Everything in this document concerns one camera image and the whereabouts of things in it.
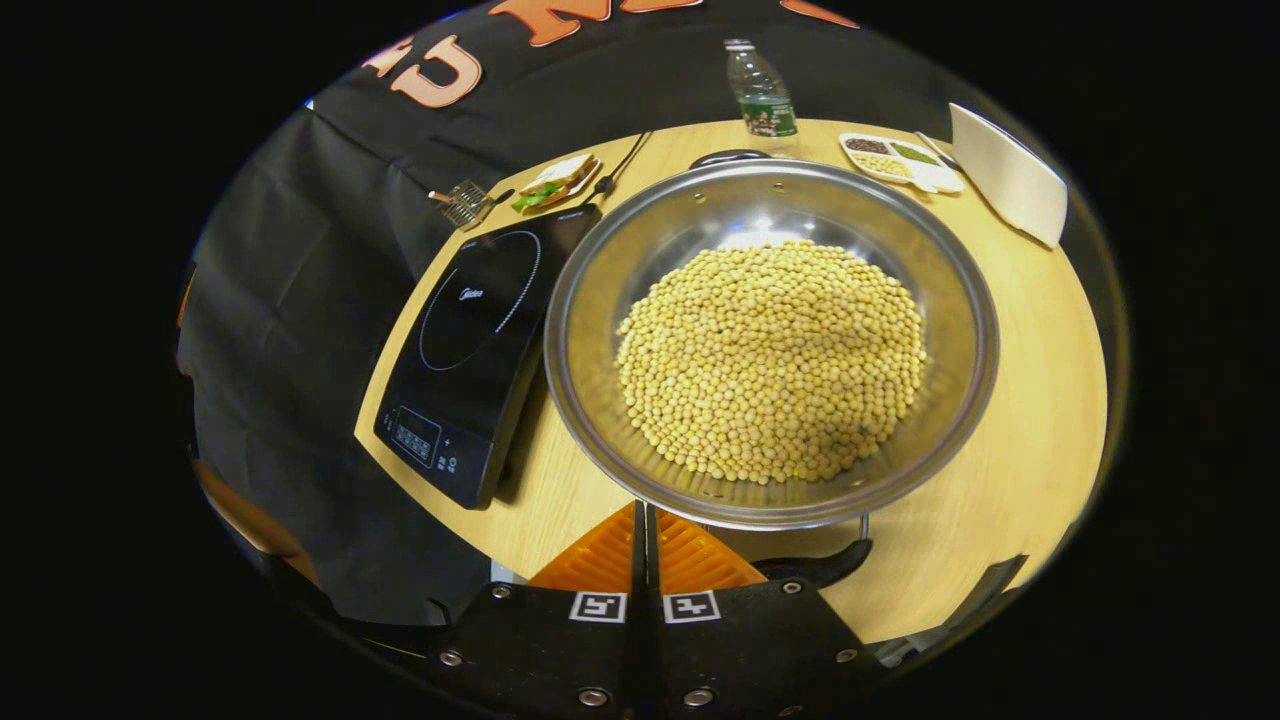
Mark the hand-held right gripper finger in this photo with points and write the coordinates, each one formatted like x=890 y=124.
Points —
x=630 y=560
x=652 y=560

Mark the black induction cooktop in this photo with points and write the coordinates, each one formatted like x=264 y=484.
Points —
x=480 y=330

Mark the pile of yellow soybeans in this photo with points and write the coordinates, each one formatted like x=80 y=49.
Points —
x=770 y=360

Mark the white bread sandwich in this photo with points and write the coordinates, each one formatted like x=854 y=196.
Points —
x=555 y=178

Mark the black backdrop cloth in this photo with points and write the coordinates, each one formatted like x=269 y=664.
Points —
x=300 y=300

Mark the white divided bean dish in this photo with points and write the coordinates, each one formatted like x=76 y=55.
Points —
x=885 y=160

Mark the clear plastic water bottle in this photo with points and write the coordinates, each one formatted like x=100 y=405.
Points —
x=765 y=95

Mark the white spoon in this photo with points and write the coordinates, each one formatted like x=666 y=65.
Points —
x=938 y=152

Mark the white toaster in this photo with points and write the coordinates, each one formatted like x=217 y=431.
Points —
x=1010 y=175

